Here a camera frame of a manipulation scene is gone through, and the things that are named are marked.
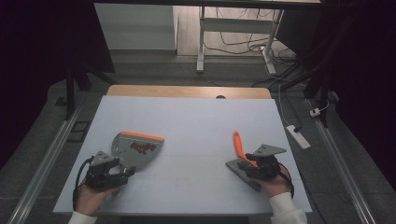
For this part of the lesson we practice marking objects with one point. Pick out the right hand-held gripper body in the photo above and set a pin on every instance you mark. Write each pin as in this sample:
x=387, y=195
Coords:
x=266, y=165

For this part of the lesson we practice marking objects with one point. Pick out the white power strip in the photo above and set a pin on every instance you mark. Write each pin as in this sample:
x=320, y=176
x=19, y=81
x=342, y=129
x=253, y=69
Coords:
x=298, y=137

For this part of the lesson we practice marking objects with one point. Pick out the dark curtain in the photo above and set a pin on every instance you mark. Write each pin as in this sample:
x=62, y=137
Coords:
x=31, y=62
x=367, y=77

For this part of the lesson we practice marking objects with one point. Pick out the pile of red and green beans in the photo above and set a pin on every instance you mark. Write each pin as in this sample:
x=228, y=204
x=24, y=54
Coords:
x=143, y=147

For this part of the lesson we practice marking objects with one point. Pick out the person's right hand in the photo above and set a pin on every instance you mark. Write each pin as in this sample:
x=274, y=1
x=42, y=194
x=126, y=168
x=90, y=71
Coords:
x=275, y=186

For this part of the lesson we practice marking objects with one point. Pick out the white plug adapter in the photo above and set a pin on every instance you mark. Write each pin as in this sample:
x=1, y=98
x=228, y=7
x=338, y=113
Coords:
x=314, y=112

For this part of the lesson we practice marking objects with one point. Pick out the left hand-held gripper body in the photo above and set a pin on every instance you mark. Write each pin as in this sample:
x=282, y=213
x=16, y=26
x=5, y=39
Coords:
x=101, y=174

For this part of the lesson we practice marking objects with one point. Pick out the white cabinet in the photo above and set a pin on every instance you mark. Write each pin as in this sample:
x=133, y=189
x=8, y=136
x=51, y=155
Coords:
x=134, y=28

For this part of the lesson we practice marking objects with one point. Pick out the grey dustpan with orange edge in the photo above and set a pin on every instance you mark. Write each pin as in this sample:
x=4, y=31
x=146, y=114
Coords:
x=137, y=155

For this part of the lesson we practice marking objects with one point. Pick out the white desk frame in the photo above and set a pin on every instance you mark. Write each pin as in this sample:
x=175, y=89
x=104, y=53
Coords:
x=236, y=25

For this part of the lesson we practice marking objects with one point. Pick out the person's left hand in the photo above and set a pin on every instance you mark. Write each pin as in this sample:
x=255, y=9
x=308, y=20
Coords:
x=90, y=199

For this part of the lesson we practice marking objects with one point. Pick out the black metal stand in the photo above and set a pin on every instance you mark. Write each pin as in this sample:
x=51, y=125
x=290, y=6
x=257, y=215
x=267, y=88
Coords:
x=317, y=74
x=70, y=93

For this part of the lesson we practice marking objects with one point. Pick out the white board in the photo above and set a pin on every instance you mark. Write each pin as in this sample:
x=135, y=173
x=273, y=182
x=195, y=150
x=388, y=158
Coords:
x=193, y=124

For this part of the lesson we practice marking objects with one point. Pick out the black floor socket box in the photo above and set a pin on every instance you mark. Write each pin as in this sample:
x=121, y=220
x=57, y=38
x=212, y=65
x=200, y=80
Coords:
x=79, y=131

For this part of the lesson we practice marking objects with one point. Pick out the black table grommet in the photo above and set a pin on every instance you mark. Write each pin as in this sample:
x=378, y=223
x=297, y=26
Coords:
x=220, y=97

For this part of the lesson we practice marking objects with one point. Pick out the metal floor rail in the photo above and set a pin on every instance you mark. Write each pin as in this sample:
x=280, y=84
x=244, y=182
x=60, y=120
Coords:
x=43, y=165
x=342, y=168

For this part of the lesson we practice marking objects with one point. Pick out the wooden table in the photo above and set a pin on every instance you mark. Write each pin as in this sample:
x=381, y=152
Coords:
x=186, y=91

